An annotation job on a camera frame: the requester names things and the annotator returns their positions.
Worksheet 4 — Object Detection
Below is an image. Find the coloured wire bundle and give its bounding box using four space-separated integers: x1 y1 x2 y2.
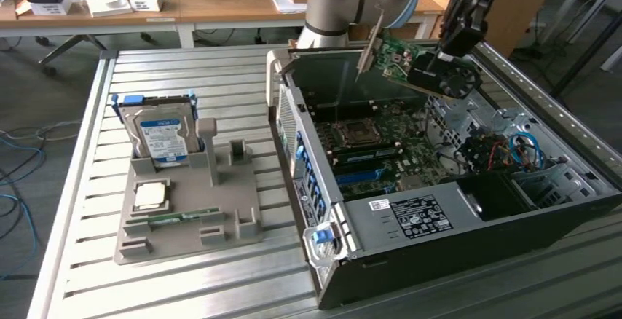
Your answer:
461 135 519 174

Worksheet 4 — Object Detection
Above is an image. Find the black chair base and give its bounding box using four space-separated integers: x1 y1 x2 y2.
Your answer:
38 34 110 76

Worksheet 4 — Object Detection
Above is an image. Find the grey floor cable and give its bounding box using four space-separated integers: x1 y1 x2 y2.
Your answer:
0 120 82 143

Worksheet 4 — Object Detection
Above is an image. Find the expansion slot with blue latch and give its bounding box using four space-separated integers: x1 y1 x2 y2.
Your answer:
337 170 386 186

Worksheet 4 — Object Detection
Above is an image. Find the white paper stack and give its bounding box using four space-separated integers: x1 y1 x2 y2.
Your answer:
269 0 309 15

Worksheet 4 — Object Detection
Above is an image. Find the long wooden desk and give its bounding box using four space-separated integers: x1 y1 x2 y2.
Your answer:
0 0 446 49

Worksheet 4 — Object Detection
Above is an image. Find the open black white box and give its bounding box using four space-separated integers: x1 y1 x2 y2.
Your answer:
23 0 74 17

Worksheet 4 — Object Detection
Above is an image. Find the green motherboard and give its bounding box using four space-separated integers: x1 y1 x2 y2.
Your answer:
310 100 467 202

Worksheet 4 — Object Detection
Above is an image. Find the green loose RAM stick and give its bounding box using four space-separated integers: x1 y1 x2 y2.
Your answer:
124 208 220 227

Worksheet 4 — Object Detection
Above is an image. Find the grey plastic parts rack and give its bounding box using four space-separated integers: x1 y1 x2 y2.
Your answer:
112 117 267 266

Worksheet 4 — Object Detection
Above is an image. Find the blue floor cable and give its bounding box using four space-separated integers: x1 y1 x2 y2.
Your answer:
0 129 48 280

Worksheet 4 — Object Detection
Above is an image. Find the small white carton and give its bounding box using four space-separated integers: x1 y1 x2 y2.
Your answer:
130 0 166 12

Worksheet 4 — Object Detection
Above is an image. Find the black open PC case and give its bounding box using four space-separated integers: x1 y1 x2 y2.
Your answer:
266 36 622 311

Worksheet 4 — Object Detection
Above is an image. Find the white box with tape roll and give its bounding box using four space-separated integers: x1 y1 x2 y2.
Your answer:
86 0 134 18

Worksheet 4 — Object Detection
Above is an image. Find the green graphics card with fan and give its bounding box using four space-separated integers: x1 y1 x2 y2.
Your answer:
355 9 483 101

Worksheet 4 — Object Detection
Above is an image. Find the blue data wire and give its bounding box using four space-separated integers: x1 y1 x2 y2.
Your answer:
507 131 549 173

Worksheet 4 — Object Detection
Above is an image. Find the perforated metal drive cage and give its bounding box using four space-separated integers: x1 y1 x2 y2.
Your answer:
425 89 491 145

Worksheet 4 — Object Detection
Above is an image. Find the square CPU chip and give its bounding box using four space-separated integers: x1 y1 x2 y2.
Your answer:
131 182 170 210

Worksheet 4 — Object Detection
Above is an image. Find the hard disk in blue carrier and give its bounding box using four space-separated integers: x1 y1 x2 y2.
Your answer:
110 91 200 169

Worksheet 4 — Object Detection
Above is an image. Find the grey power supply unit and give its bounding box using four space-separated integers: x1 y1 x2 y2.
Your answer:
334 182 483 258

